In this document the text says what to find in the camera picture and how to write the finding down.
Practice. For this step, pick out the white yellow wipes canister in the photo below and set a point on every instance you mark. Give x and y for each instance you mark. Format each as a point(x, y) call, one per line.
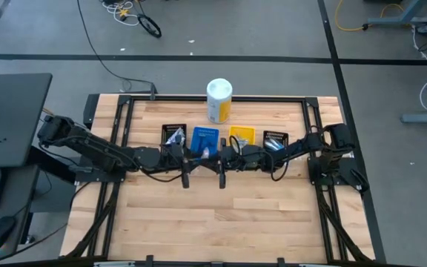
point(219, 96)

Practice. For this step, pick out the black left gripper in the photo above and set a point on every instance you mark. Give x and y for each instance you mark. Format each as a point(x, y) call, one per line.
point(172, 159)

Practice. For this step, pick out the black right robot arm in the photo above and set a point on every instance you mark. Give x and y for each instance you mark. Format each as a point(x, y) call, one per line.
point(332, 141)

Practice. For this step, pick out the silver nail clipper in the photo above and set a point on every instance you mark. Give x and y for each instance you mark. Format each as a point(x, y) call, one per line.
point(239, 141)
point(246, 142)

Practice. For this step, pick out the white toothpaste tube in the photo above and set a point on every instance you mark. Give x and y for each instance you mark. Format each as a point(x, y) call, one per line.
point(171, 140)
point(179, 133)

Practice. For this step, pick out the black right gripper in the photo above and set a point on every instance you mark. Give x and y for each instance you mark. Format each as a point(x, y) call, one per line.
point(243, 159)

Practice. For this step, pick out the grey desk leg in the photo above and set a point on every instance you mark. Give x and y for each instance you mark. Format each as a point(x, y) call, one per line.
point(402, 18)

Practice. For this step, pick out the teal white packaged toothbrush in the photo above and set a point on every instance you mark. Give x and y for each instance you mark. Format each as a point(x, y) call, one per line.
point(206, 153)

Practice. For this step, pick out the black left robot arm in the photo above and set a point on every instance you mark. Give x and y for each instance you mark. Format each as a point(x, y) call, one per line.
point(95, 148)

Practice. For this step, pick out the blue plastic basket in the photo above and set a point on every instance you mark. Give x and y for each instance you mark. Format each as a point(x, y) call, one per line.
point(204, 137)

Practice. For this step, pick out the long silver packaged item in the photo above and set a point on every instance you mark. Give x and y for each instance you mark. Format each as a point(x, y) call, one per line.
point(273, 144)

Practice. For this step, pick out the grey desk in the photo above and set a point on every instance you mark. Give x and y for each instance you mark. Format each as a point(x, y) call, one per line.
point(13, 189)

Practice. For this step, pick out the black plastic basket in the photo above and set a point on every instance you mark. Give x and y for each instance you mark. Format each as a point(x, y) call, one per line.
point(167, 128)
point(273, 133)

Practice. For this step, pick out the grey desk foot bar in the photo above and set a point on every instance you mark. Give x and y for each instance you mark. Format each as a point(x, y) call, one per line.
point(424, 118)

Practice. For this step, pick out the yellow plastic basket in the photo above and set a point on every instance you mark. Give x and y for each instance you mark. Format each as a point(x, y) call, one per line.
point(247, 130)

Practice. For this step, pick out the black desk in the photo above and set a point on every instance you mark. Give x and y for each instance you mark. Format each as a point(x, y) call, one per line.
point(13, 118)

